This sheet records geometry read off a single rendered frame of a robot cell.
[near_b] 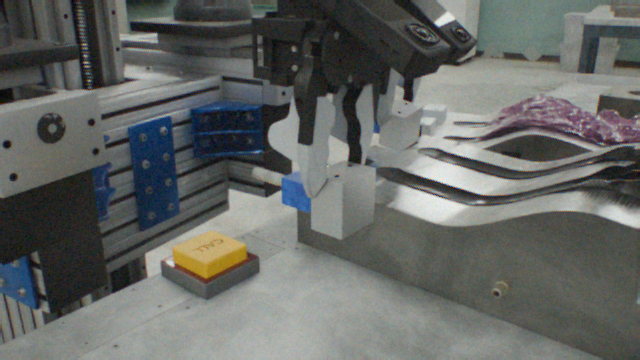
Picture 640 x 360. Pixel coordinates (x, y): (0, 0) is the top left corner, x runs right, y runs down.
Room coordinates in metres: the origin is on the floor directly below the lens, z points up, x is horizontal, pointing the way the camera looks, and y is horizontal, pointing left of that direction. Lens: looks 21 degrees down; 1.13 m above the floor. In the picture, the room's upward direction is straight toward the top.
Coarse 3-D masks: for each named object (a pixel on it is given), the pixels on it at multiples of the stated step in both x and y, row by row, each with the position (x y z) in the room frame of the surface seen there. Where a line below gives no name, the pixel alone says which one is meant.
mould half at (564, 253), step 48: (432, 144) 0.78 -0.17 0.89; (624, 144) 0.65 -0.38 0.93; (384, 192) 0.60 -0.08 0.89; (480, 192) 0.61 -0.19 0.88; (576, 192) 0.49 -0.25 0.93; (336, 240) 0.61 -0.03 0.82; (384, 240) 0.56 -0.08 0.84; (432, 240) 0.53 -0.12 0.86; (480, 240) 0.49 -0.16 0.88; (528, 240) 0.46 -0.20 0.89; (576, 240) 0.44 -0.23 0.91; (624, 240) 0.42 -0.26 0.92; (432, 288) 0.52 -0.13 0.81; (480, 288) 0.49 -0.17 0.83; (528, 288) 0.46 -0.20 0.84; (576, 288) 0.43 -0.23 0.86; (624, 288) 0.41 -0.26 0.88; (576, 336) 0.43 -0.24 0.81; (624, 336) 0.41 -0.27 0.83
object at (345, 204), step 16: (256, 176) 0.54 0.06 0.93; (272, 176) 0.53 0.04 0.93; (288, 176) 0.50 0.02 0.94; (336, 176) 0.46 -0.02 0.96; (352, 176) 0.46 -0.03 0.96; (368, 176) 0.47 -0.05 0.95; (288, 192) 0.49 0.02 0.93; (304, 192) 0.48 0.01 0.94; (320, 192) 0.46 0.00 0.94; (336, 192) 0.45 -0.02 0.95; (352, 192) 0.46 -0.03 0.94; (368, 192) 0.47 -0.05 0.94; (304, 208) 0.48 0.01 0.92; (320, 208) 0.46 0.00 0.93; (336, 208) 0.45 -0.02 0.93; (352, 208) 0.46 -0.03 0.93; (368, 208) 0.48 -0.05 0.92; (320, 224) 0.46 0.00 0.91; (336, 224) 0.45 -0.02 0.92; (352, 224) 0.46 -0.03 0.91; (368, 224) 0.48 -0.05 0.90
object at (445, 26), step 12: (396, 0) 0.72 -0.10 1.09; (408, 0) 0.71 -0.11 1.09; (420, 0) 0.72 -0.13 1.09; (432, 0) 0.73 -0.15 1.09; (408, 12) 0.71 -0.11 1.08; (420, 12) 0.70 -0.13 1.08; (432, 12) 0.71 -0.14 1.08; (444, 12) 0.72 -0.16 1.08; (432, 24) 0.69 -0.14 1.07; (444, 24) 0.70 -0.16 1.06; (456, 24) 0.71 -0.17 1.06; (444, 36) 0.68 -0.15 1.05; (456, 36) 0.68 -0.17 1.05; (468, 36) 0.69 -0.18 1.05; (456, 48) 0.67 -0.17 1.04; (468, 48) 0.68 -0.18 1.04; (456, 60) 0.68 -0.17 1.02
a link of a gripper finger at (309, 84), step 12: (312, 60) 0.44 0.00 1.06; (300, 72) 0.45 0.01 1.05; (312, 72) 0.44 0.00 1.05; (300, 84) 0.44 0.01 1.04; (312, 84) 0.44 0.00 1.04; (324, 84) 0.45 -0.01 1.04; (300, 96) 0.44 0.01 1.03; (312, 96) 0.44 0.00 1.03; (300, 108) 0.44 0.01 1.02; (312, 108) 0.44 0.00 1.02; (300, 120) 0.44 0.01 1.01; (312, 120) 0.44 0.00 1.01; (300, 132) 0.45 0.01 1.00; (312, 132) 0.44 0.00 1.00; (312, 144) 0.44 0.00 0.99
